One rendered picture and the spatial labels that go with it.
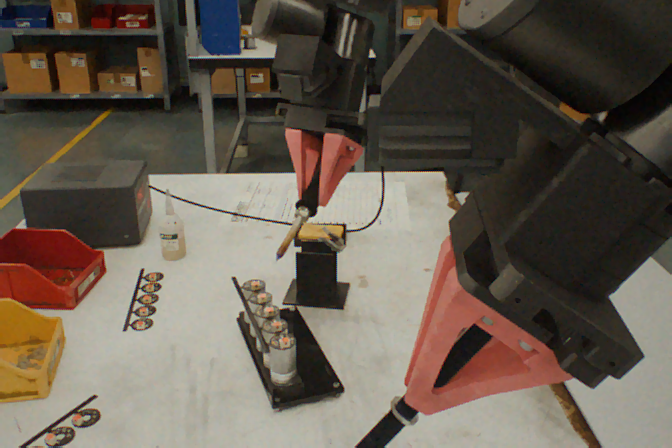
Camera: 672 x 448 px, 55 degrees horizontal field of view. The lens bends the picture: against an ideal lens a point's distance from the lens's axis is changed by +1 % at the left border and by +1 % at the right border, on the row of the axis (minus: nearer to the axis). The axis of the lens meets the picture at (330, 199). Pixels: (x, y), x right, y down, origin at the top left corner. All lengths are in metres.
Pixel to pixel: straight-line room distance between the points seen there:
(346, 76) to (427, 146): 0.41
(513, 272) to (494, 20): 0.09
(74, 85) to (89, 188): 4.09
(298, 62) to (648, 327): 0.49
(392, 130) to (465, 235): 0.07
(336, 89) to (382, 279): 0.29
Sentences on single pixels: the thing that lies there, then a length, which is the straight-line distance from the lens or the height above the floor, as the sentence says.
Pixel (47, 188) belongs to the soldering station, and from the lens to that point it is 0.96.
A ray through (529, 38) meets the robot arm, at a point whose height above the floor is 1.13.
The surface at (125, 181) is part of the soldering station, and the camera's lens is 0.95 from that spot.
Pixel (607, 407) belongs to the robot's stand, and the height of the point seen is 0.75.
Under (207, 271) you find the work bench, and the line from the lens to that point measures 0.88.
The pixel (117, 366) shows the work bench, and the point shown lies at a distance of 0.72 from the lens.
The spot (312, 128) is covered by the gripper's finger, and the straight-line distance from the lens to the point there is 0.67.
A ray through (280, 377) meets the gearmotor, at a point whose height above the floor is 0.78.
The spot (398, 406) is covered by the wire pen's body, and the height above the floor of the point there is 0.94.
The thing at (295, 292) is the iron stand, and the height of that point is 0.75.
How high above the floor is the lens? 1.16
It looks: 22 degrees down
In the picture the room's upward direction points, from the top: straight up
